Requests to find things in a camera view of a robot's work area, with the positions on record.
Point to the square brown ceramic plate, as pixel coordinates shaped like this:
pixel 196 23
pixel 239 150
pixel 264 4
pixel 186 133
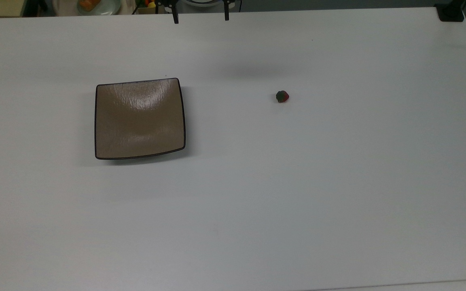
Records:
pixel 140 119

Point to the small red toy strawberry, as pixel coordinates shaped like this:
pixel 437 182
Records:
pixel 282 96

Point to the black camera stand clamp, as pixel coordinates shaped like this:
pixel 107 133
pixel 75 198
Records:
pixel 450 11

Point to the black Franka gripper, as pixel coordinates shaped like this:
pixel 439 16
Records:
pixel 164 2

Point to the bowl with orange fruit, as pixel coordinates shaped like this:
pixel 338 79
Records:
pixel 89 5

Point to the yellow and red toy fruit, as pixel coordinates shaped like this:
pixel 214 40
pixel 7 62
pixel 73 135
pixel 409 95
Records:
pixel 149 4

